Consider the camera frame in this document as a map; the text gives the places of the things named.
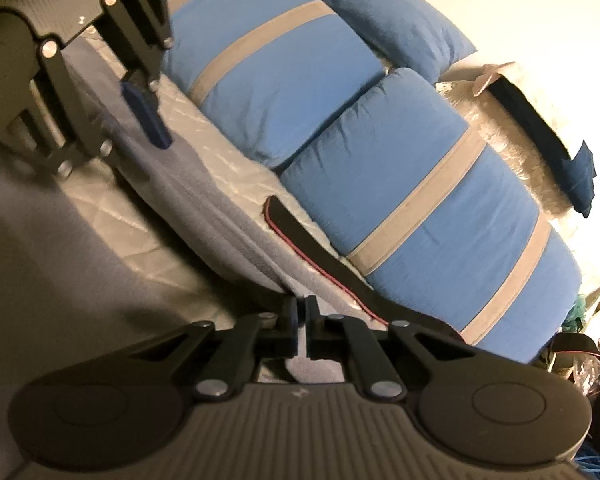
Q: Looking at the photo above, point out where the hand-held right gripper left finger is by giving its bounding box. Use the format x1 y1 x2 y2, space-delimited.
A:
127 296 302 402

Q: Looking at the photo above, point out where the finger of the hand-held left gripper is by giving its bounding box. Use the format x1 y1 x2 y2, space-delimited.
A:
100 0 176 150
14 35 116 178

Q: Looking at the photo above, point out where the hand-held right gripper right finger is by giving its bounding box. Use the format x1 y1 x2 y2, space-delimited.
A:
304 295 482 402

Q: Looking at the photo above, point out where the blue-grey fleece garment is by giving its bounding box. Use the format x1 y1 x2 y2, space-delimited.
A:
62 35 351 386

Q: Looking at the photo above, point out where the grey quilted bedspread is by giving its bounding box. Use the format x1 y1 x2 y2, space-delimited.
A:
0 30 588 461

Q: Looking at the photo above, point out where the blue grey-striped pillow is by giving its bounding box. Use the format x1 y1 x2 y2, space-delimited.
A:
162 0 387 169
279 67 584 364

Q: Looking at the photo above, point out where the plain blue pillow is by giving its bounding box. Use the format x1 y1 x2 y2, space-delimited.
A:
267 0 479 87

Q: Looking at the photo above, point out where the teal cloth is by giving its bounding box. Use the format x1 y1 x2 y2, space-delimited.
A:
564 294 590 335

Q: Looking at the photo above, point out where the dark navy cloth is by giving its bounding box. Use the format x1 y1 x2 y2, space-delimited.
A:
489 72 599 219

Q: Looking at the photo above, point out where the black strap with red edge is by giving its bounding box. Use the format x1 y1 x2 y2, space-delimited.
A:
263 195 600 362

